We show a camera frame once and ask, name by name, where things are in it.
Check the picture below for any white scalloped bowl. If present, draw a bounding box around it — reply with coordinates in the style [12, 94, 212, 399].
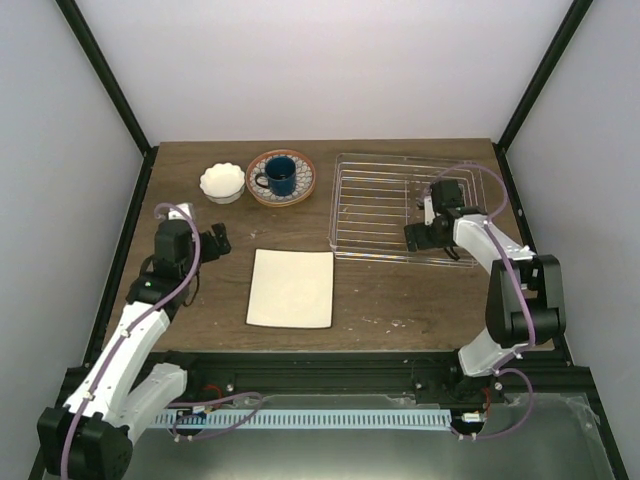
[199, 162, 245, 204]

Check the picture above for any metal wire dish rack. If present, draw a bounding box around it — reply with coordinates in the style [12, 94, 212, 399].
[329, 153, 477, 268]

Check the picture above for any cream rectangular plate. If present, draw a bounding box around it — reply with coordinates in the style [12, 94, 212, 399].
[246, 249, 334, 330]

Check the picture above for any dark blue mug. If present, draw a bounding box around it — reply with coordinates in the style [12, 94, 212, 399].
[254, 156, 296, 197]

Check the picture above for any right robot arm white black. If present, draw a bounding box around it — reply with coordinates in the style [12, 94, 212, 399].
[404, 178, 566, 403]

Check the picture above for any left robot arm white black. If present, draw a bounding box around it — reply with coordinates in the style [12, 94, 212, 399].
[37, 212, 231, 479]

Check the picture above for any patterned round plate orange rim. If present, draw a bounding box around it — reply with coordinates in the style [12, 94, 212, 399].
[245, 149, 317, 207]

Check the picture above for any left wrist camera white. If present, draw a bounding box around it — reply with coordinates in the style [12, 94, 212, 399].
[167, 203, 195, 220]

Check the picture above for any light blue slotted cable duct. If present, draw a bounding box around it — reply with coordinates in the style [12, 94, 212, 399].
[151, 409, 452, 431]

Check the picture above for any black aluminium frame rail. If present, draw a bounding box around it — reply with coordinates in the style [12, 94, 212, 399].
[59, 349, 601, 406]

